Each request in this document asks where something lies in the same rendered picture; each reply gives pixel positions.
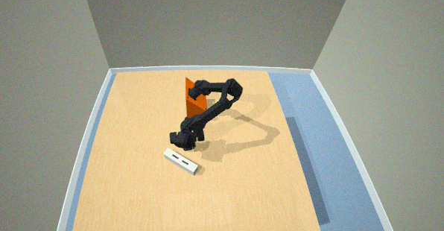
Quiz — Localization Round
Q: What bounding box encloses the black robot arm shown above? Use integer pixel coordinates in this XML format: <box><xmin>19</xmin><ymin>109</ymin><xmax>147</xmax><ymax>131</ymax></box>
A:
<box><xmin>174</xmin><ymin>78</ymin><xmax>243</xmax><ymax>151</ymax></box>

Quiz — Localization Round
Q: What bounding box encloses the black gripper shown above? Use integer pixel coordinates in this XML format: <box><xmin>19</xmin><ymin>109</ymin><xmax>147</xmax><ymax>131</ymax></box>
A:
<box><xmin>169</xmin><ymin>130</ymin><xmax>204</xmax><ymax>144</ymax></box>

